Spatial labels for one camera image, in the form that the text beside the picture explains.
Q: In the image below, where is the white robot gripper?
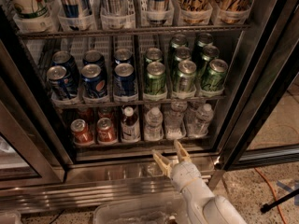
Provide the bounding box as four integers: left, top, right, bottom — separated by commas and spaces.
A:
152, 140, 202, 192

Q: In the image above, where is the clear water bottle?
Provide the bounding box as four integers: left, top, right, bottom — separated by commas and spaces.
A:
144, 107, 163, 141
188, 104, 214, 137
164, 102, 187, 140

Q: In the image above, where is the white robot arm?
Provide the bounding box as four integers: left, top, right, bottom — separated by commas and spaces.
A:
152, 140, 247, 224

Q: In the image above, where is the brown juice bottle white cap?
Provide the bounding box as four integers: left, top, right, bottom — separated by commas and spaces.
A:
121, 106, 140, 142

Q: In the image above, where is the stainless steel fridge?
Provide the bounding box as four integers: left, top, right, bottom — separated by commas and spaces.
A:
1, 0, 298, 213

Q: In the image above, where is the fridge glass door left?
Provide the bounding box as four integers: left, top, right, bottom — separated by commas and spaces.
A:
0, 40, 74, 189

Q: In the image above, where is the fridge glass door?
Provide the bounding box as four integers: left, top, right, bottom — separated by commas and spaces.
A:
0, 40, 74, 189
216, 0, 299, 171

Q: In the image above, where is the fridge glass door right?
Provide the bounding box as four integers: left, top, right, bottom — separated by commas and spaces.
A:
216, 0, 299, 171

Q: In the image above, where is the clear plastic bin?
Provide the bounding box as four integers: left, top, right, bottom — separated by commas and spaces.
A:
93, 194, 191, 224

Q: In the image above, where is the red soda can front right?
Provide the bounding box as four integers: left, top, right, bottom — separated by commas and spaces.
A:
96, 118, 117, 144

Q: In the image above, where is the red soda can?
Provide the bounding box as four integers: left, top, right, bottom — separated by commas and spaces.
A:
70, 119, 93, 146
96, 118, 117, 144

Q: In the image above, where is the green soda can front left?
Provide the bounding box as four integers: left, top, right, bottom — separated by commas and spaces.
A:
145, 62, 166, 95

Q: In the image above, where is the green soda can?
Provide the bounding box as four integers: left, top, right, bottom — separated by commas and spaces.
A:
173, 60, 196, 93
192, 33, 213, 56
197, 45, 220, 77
144, 48, 164, 65
201, 59, 228, 91
168, 34, 188, 57
172, 47, 192, 66
145, 62, 166, 95

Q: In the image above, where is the green soda can front right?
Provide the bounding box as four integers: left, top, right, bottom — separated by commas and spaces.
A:
201, 59, 228, 91

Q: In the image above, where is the green soda can front middle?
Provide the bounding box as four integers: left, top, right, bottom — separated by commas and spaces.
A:
173, 60, 196, 93

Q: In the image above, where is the blue pepsi can front right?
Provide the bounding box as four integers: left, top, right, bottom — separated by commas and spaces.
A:
113, 63, 137, 97

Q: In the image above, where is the blue pepsi can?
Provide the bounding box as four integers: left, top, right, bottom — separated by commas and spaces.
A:
114, 49, 134, 66
113, 63, 137, 97
47, 65, 78, 100
81, 63, 107, 99
82, 49, 106, 69
51, 50, 78, 76

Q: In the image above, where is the red soda can front left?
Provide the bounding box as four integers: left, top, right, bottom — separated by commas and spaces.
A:
70, 119, 93, 146

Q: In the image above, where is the black tripod leg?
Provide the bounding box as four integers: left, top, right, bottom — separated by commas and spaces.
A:
261, 189, 299, 214

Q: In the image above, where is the green soda can back left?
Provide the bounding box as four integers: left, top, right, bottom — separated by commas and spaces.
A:
144, 48, 164, 65

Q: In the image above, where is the blue pepsi can front middle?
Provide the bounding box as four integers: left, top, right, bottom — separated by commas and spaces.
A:
81, 63, 107, 99

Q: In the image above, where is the blue pepsi can back right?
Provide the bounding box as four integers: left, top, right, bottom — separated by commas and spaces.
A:
114, 49, 134, 66

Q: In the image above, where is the green soda can rear middle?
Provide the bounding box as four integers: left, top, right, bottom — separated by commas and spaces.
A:
168, 34, 188, 57

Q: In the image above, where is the green soda can rear right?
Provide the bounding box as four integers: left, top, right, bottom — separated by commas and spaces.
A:
192, 33, 213, 56

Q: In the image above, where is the blue pepsi can back middle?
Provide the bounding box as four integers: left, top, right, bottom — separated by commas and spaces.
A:
82, 49, 106, 69

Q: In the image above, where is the blue pepsi can front left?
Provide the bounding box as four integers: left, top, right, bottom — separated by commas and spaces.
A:
47, 65, 78, 100

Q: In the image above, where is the blue pepsi can back left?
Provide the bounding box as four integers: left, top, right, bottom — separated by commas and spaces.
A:
51, 50, 78, 76

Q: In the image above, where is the orange extension cable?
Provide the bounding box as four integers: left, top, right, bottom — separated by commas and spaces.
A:
253, 167, 288, 224

